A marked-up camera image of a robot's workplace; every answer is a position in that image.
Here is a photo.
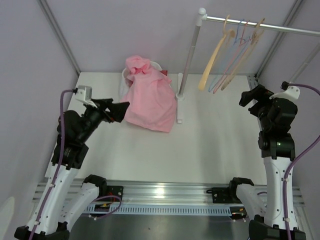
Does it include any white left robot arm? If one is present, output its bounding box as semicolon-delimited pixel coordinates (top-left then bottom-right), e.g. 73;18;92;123
14;98;130;240

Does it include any beige wooden hanger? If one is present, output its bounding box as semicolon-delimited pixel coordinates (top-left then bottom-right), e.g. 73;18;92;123
198;15;236;91
220;17;266;91

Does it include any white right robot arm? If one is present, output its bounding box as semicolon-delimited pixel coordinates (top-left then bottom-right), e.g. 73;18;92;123
227;84;307;240

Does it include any blue wire hanger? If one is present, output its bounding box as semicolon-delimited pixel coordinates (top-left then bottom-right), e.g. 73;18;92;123
208;24;250;94

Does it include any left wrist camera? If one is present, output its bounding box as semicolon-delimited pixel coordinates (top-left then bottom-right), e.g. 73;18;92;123
75;85;97;108

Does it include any white slotted cable duct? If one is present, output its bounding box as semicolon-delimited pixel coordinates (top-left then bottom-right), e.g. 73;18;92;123
83;203;232;217

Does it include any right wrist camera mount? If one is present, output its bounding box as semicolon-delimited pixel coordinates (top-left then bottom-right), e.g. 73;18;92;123
269;81;301;102

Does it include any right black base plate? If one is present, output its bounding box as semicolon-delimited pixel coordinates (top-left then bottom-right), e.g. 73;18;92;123
206;187;238;204

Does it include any white plastic basket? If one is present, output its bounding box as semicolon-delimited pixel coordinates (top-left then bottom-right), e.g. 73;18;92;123
118;61;163;100

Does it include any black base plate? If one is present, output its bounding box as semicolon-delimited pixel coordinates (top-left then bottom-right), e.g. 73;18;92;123
206;187;238;204
106;185;124;202

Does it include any white rack foot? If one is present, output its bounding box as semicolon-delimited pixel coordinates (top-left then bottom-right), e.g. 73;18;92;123
175;72;186;124

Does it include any coral red t shirt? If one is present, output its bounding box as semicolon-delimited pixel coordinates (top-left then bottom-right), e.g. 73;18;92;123
160;70;168;76

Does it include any grey right rack pole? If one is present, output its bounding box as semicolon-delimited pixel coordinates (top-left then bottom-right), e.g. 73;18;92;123
289;42;320;83

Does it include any light pink t shirt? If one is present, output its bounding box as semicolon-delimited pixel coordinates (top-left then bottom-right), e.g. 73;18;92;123
120;55;177;133

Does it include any pink wire hanger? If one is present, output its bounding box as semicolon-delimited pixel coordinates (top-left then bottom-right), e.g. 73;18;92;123
208;25;251;94

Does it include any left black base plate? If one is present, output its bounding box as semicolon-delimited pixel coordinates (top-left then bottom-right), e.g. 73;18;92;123
106;185;124;202

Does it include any aluminium mounting rail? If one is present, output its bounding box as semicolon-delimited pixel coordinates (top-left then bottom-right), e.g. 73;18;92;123
31;178;305;207

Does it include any silver clothes rail bar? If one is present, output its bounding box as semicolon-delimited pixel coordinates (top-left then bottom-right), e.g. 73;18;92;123
206;16;320;37

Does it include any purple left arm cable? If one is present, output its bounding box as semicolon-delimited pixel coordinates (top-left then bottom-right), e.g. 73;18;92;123
28;88;123;240

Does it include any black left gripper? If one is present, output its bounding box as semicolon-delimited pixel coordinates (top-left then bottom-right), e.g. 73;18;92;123
77;98;129;143

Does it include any grey rack upright pole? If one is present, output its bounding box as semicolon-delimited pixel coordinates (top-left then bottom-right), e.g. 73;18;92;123
176;7;208;100

